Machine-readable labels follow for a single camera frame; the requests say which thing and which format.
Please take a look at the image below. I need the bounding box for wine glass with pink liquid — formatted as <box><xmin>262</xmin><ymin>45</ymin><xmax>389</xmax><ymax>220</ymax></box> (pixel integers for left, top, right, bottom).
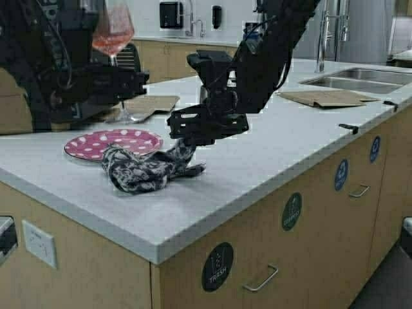
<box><xmin>92</xmin><ymin>1</ymin><xmax>138</xmax><ymax>124</ymax></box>

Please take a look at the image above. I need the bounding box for black round trash sticker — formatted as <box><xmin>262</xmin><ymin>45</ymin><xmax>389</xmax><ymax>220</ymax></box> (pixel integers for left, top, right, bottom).
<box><xmin>201</xmin><ymin>242</ymin><xmax>234</xmax><ymax>292</ymax></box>

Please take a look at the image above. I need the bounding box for flat brown cardboard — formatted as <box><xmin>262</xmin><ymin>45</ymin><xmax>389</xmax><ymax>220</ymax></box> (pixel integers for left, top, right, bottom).
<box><xmin>277</xmin><ymin>90</ymin><xmax>380</xmax><ymax>108</ymax></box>
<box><xmin>125</xmin><ymin>95</ymin><xmax>180</xmax><ymax>119</ymax></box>

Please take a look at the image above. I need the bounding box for pink polka dot plate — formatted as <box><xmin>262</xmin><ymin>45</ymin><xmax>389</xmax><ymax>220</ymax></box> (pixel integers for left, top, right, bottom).
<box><xmin>64</xmin><ymin>129</ymin><xmax>163</xmax><ymax>162</ymax></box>

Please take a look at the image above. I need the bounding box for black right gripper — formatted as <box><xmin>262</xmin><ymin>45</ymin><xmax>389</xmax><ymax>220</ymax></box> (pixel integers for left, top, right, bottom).
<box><xmin>167</xmin><ymin>104</ymin><xmax>249</xmax><ymax>145</ymax></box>

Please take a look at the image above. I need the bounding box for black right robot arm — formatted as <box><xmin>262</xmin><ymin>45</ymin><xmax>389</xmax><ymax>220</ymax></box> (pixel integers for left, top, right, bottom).
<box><xmin>167</xmin><ymin>1</ymin><xmax>319</xmax><ymax>146</ymax></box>

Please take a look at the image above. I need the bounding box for island chrome faucet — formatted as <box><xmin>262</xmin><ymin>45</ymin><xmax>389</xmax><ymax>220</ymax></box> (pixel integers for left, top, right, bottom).
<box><xmin>315</xmin><ymin>0</ymin><xmax>350</xmax><ymax>73</ymax></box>

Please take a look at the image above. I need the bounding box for white island power outlet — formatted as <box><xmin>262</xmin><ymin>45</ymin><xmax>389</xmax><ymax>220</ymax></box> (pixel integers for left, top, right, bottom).
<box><xmin>22</xmin><ymin>220</ymin><xmax>58</xmax><ymax>269</ymax></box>

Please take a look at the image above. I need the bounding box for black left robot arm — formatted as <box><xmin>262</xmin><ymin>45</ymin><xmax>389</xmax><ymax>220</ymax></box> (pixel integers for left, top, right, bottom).
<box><xmin>1</xmin><ymin>1</ymin><xmax>149</xmax><ymax>135</ymax></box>

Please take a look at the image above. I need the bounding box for black clip on edge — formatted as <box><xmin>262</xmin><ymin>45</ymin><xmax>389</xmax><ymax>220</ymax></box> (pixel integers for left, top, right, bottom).
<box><xmin>339</xmin><ymin>124</ymin><xmax>359</xmax><ymax>135</ymax></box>

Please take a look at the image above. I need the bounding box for blue round recycling sticker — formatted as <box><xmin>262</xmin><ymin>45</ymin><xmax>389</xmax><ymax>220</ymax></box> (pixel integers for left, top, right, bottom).
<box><xmin>334</xmin><ymin>158</ymin><xmax>349</xmax><ymax>191</ymax></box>

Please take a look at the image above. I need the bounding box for green round compost sticker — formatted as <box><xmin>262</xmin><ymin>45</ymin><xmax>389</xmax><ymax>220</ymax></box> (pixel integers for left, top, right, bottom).
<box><xmin>281</xmin><ymin>192</ymin><xmax>303</xmax><ymax>231</ymax></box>

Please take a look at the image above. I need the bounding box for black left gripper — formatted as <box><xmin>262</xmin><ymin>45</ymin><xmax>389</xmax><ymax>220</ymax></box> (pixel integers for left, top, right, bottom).
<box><xmin>67</xmin><ymin>64</ymin><xmax>149</xmax><ymax>105</ymax></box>

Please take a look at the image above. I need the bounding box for island stainless steel sink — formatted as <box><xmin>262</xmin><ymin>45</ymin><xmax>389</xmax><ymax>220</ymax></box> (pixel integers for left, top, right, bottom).
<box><xmin>300</xmin><ymin>68</ymin><xmax>411</xmax><ymax>95</ymax></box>

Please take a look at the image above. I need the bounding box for black paper towel dispenser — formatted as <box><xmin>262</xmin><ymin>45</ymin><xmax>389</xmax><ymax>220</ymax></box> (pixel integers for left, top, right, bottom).
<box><xmin>159</xmin><ymin>1</ymin><xmax>183</xmax><ymax>30</ymax></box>

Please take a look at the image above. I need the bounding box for flat brown cardboard right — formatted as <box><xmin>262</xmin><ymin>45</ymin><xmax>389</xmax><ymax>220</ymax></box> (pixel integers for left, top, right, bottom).
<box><xmin>277</xmin><ymin>90</ymin><xmax>380</xmax><ymax>108</ymax></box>

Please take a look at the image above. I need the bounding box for black white floral cloth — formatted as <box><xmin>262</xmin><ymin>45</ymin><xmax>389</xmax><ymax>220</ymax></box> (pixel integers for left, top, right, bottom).
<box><xmin>102</xmin><ymin>138</ymin><xmax>205</xmax><ymax>194</ymax></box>

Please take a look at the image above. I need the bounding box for flat brown cardboard left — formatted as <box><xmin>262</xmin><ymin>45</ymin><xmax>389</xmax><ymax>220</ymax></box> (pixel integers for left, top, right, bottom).
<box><xmin>125</xmin><ymin>95</ymin><xmax>180</xmax><ymax>119</ymax></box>

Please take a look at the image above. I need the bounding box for chrome spring kitchen faucet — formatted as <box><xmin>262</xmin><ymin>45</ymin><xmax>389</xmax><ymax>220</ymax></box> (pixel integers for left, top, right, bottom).
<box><xmin>185</xmin><ymin>0</ymin><xmax>206</xmax><ymax>38</ymax></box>

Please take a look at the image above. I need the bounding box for black wall soap dispenser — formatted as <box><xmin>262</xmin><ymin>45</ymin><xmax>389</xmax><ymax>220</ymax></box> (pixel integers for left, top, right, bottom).
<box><xmin>212</xmin><ymin>5</ymin><xmax>223</xmax><ymax>30</ymax></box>

